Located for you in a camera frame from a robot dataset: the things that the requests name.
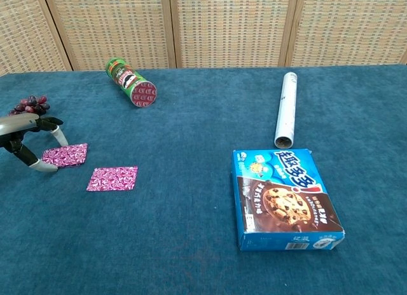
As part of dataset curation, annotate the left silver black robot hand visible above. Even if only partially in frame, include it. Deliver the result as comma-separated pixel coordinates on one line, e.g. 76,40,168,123
0,113,69,173

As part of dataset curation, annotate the dark red grape bunch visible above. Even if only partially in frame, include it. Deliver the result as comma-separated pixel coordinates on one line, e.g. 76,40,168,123
8,95,51,117

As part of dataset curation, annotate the pink patterned card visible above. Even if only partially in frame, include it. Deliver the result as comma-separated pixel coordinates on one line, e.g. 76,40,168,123
42,143,88,168
86,165,139,193

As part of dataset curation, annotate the green Pringles can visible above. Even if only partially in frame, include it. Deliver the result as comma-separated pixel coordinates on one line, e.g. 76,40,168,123
105,57,158,108

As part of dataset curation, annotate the woven rattan folding screen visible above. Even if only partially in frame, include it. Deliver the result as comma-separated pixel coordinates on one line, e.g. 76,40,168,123
0,0,407,76

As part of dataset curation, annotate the white cling film roll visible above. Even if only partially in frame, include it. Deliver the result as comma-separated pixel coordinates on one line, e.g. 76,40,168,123
273,72,299,149

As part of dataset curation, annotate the blue chocolate cookie box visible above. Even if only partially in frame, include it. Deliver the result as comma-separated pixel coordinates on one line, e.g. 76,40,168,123
231,147,347,252

